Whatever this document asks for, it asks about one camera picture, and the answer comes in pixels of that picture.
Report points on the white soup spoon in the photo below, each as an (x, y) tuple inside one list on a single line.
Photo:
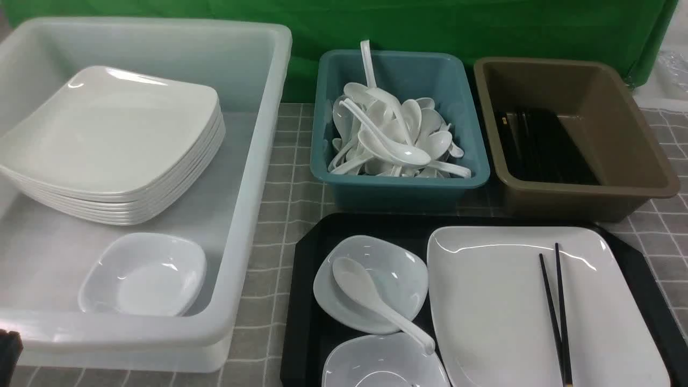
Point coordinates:
[(358, 285)]

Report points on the white bowl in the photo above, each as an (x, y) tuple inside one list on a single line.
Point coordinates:
[(401, 279), (383, 360), (148, 274)]

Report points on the large white rice plate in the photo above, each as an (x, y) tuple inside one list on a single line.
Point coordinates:
[(492, 321)]

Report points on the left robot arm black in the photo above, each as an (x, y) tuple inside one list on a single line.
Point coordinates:
[(11, 349)]

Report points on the pile of white spoons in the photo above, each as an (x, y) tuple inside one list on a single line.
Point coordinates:
[(379, 135)]

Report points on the black serving tray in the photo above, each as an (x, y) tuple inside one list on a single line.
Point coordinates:
[(311, 334)]

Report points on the teal plastic bin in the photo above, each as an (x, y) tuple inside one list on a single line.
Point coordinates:
[(405, 75)]

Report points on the black chopsticks pile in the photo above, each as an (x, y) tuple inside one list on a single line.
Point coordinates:
[(538, 148)]

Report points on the white bowl in bin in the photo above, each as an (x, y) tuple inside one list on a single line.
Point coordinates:
[(148, 274)]

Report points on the brown plastic bin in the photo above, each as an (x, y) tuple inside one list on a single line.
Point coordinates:
[(597, 110)]

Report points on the stack of white square plates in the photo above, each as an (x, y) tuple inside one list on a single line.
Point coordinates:
[(114, 147)]

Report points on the large translucent white bin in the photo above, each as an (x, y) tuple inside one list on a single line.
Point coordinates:
[(46, 254)]

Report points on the grey checked tablecloth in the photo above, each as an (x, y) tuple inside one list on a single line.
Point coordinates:
[(293, 201)]

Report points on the green backdrop cloth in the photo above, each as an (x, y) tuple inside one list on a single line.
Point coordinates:
[(625, 35)]

